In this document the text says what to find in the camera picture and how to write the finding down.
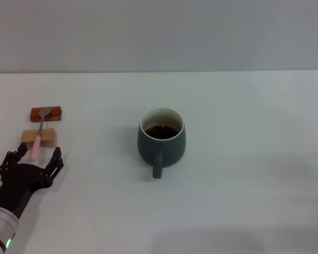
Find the pink-handled metal spoon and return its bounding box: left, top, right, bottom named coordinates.
left=29, top=107, right=52, bottom=161

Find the tan wooden block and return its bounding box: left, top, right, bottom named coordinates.
left=21, top=128, right=57, bottom=149

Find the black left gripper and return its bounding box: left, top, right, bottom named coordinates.
left=0, top=144, right=65, bottom=219

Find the grey ceramic cup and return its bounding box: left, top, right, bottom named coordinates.
left=137, top=107, right=187, bottom=179

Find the red-brown wooden block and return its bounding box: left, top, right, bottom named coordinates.
left=30, top=106, right=63, bottom=123

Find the dark coffee liquid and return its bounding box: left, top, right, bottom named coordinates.
left=144, top=124, right=180, bottom=140

